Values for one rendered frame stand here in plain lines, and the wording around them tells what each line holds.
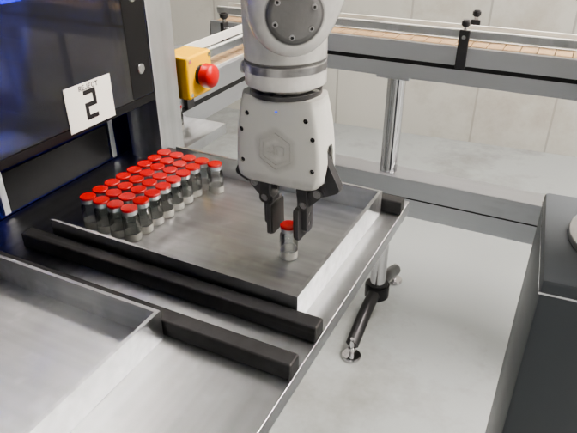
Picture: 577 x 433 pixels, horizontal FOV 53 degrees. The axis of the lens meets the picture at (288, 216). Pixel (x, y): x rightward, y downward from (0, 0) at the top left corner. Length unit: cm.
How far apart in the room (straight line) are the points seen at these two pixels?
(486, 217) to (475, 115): 180
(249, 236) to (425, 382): 116
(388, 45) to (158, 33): 77
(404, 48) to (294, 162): 97
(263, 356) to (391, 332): 143
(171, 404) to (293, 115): 29
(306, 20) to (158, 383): 34
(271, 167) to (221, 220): 19
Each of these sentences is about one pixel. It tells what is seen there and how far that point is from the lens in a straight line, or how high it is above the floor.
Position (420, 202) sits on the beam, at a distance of 169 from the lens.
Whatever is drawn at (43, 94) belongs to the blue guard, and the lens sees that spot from 77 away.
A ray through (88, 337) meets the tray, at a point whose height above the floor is 88.
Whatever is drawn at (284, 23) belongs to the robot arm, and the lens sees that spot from 48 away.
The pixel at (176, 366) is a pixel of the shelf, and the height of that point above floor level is 88.
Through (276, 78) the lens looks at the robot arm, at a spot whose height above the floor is 111.
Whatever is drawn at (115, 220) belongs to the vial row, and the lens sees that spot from 75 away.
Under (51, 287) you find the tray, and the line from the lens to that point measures 67.
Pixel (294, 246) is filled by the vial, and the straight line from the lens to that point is 68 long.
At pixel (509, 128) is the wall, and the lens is 343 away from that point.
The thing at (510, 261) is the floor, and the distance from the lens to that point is 241.
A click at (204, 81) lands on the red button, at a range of 99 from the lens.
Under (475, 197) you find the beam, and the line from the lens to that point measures 164.
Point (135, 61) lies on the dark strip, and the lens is 89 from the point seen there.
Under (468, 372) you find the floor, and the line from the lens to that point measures 188.
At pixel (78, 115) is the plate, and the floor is 101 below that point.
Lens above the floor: 127
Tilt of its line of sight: 30 degrees down
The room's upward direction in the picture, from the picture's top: straight up
